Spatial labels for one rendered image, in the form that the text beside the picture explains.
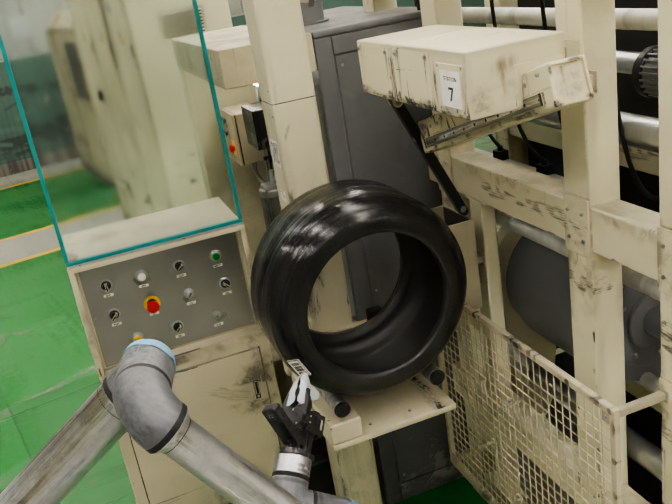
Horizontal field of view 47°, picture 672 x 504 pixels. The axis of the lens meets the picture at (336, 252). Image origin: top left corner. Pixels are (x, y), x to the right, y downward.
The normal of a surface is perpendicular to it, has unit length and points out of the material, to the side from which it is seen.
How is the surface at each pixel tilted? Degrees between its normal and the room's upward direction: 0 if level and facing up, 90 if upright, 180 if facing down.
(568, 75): 72
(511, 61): 90
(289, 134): 90
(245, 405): 90
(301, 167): 90
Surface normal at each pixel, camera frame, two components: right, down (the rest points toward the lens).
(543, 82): -0.93, 0.26
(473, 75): 0.34, 0.29
